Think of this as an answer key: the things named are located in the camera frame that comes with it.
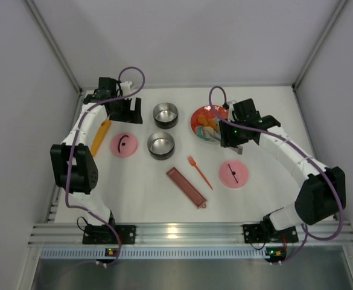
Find beige round food ball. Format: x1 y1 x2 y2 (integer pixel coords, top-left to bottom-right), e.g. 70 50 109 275
202 126 221 141

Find orange food pieces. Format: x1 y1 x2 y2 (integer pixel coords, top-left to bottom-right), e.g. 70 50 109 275
197 114 217 131

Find pink lid with black handle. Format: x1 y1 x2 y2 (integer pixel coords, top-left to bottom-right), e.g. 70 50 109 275
110 133 138 158
218 159 249 189

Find black steel lunch bowl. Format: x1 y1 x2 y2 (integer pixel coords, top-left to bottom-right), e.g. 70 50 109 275
147 132 175 160
153 102 179 129

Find orange plastic fork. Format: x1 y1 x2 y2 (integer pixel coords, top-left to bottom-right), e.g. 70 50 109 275
188 155 213 190

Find metal tongs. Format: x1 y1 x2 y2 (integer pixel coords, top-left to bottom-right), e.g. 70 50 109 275
228 145 243 155

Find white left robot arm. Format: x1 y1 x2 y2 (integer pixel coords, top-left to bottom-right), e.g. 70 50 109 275
50 95 143 227

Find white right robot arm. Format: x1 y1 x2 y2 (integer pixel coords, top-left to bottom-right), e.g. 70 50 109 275
219 115 346 233

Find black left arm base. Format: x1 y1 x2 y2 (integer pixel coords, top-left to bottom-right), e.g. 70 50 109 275
82 225 136 245

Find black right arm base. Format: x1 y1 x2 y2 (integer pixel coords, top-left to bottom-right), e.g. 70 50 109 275
242 223 299 244

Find red patterned ceramic plate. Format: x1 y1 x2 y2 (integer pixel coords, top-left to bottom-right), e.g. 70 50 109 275
190 105 221 143

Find dark red cutlery tray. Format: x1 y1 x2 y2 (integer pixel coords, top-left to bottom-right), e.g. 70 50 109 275
167 167 207 208

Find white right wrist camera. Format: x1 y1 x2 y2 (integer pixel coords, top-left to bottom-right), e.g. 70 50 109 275
223 100 237 121

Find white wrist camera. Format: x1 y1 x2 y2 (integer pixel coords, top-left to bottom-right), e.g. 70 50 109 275
116 80 133 97
223 100 237 121

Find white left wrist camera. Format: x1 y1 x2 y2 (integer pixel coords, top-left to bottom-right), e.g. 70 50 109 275
116 80 133 97

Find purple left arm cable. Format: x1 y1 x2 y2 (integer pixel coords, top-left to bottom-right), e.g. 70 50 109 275
61 66 147 266

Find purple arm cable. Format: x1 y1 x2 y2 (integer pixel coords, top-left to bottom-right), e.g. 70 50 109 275
208 86 346 265
61 66 147 266

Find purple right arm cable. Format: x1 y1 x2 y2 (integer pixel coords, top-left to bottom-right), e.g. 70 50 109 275
208 86 346 265

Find aluminium front rail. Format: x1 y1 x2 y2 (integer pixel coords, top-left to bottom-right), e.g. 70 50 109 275
28 221 353 247

